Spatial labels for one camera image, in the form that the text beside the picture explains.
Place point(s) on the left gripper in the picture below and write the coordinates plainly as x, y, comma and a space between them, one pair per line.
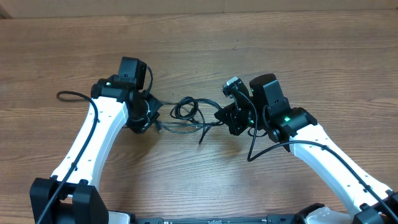
140, 126

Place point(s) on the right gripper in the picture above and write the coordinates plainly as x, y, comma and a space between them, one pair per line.
234, 121

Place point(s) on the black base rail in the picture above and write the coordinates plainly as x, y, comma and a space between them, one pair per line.
269, 219

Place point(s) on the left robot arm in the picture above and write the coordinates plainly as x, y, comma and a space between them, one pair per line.
71, 194

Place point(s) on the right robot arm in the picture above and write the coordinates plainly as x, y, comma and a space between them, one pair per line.
262, 105

